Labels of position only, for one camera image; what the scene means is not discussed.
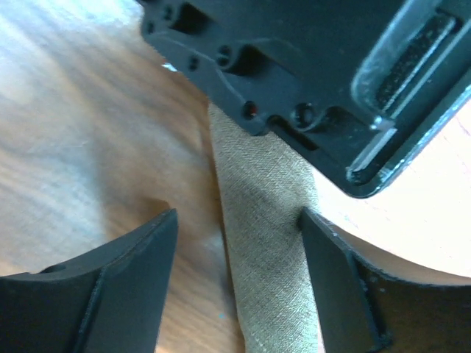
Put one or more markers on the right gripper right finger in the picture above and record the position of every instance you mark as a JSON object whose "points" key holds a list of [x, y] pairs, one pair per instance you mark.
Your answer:
{"points": [[370, 300]]}

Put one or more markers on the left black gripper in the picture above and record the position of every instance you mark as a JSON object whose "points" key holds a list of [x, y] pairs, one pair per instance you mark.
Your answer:
{"points": [[358, 88]]}

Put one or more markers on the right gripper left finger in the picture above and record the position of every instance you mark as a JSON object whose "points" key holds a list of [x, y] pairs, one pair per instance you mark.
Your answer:
{"points": [[109, 299]]}

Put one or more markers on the brown cloth napkin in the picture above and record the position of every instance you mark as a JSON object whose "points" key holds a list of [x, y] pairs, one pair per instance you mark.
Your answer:
{"points": [[264, 185]]}

